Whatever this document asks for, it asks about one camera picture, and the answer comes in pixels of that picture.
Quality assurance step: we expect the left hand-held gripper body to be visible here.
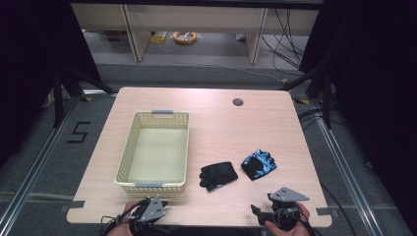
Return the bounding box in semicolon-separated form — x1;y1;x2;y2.
129;194;169;236

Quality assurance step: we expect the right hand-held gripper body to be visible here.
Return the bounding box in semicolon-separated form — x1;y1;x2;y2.
259;186;311;232

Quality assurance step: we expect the blue camouflage black glove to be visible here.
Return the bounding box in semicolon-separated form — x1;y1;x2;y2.
240;148;278;182

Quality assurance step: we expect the cream perforated plastic basket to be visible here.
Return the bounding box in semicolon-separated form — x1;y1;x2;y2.
113;109;191;195

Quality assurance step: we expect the person's right hand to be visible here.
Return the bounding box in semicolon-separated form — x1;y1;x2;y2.
264;202;312;236

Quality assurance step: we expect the person's left hand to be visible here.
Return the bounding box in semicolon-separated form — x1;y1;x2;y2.
107;200;143;236

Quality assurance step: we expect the grey tape strip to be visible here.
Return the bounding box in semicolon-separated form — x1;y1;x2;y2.
316;206;339;217
60;200;86;213

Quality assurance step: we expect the black metal stand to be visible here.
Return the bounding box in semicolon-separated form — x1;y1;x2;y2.
51;64;116;130
278;64;333;130

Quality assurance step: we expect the black curtain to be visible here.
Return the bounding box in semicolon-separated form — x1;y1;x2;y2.
299;0;417;230
0;0;102;171

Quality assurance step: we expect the yellow packet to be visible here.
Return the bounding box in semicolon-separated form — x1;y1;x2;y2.
149;30;168;45

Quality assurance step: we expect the beige wooden desk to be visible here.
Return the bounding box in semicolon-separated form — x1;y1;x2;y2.
71;3;321;65

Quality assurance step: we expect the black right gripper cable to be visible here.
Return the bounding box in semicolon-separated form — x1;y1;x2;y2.
296;215;321;236

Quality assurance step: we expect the black floor cable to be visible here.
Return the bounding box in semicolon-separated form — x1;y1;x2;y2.
318;180;359;236

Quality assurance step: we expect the aluminium floor rail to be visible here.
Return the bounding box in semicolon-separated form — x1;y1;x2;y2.
309;98;386;236
0;94;82;230

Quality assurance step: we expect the white floor cable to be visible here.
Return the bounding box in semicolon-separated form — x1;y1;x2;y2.
156;42;287;84

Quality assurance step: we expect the bundle of black hanging cables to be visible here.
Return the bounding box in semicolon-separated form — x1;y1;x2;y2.
261;8;305;71

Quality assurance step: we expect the orange cable coil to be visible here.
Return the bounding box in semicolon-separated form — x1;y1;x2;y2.
172;30;200;46

